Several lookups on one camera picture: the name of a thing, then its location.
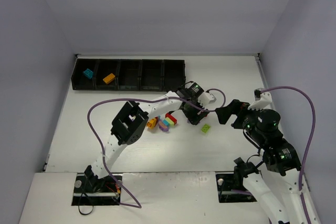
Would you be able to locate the red long lego brick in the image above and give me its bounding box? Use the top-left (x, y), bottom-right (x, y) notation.
top-left (165, 113), bottom-right (177, 125)

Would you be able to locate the teal pink lego brick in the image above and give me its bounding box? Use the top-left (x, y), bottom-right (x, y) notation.
top-left (156, 116), bottom-right (169, 127)

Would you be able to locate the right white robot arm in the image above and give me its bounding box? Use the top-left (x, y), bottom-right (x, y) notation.
top-left (215, 100), bottom-right (320, 223)

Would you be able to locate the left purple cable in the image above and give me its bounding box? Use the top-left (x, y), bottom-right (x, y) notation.
top-left (87, 88), bottom-right (227, 209)

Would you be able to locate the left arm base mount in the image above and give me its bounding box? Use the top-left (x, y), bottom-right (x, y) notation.
top-left (71, 173), bottom-right (122, 206)

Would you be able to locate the yellow green lego brick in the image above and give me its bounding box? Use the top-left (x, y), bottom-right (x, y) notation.
top-left (165, 118), bottom-right (175, 127)

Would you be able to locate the orange yellow lego brick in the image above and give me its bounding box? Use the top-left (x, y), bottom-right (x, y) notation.
top-left (146, 117), bottom-right (159, 130)

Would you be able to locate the orange long lego brick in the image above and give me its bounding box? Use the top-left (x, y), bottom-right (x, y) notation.
top-left (102, 73), bottom-right (115, 85)

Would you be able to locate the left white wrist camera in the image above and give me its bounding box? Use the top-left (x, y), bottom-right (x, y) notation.
top-left (197, 92), bottom-right (216, 107)

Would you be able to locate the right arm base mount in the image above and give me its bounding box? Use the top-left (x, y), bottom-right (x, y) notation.
top-left (215, 172), bottom-right (257, 204)

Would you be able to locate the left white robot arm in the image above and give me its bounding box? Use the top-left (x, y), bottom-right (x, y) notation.
top-left (85, 83), bottom-right (216, 193)

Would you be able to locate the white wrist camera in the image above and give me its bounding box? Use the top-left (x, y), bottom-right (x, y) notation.
top-left (197, 92), bottom-right (216, 107)
top-left (248, 88), bottom-right (272, 111)

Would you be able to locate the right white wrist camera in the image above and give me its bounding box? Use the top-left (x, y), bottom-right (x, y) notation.
top-left (248, 88), bottom-right (272, 111)

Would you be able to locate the purple oval lego piece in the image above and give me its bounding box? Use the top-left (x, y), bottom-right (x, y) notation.
top-left (159, 122), bottom-right (169, 132)

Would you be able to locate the lime green lego brick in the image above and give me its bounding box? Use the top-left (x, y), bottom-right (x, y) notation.
top-left (201, 124), bottom-right (211, 134)

